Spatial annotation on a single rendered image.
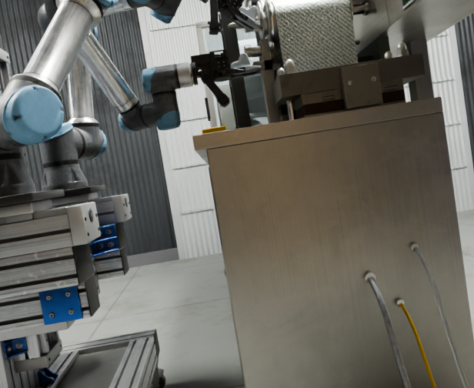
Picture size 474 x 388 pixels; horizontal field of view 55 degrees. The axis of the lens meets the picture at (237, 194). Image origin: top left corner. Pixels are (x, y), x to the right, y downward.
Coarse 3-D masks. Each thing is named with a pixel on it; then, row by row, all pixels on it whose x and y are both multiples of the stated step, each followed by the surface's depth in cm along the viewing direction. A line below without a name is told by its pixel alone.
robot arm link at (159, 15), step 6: (168, 0) 144; (174, 0) 147; (180, 0) 148; (162, 6) 143; (168, 6) 145; (174, 6) 148; (150, 12) 149; (156, 12) 147; (162, 12) 147; (168, 12) 148; (174, 12) 150; (162, 18) 148; (168, 18) 149
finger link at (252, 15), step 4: (240, 8) 146; (244, 8) 146; (252, 8) 146; (256, 8) 146; (244, 12) 146; (248, 12) 146; (252, 12) 146; (256, 12) 146; (236, 16) 146; (248, 16) 146; (252, 16) 146; (240, 20) 148; (244, 20) 146; (248, 20) 145; (252, 20) 146; (248, 24) 147; (252, 24) 146; (256, 24) 147; (256, 28) 148; (260, 28) 148
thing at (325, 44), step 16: (288, 32) 141; (304, 32) 142; (320, 32) 142; (336, 32) 142; (352, 32) 142; (288, 48) 142; (304, 48) 142; (320, 48) 142; (336, 48) 142; (352, 48) 143; (304, 64) 142; (320, 64) 142; (336, 64) 143
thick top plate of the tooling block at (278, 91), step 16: (352, 64) 123; (384, 64) 124; (400, 64) 124; (416, 64) 124; (288, 80) 123; (304, 80) 123; (320, 80) 123; (336, 80) 123; (384, 80) 124; (288, 96) 124
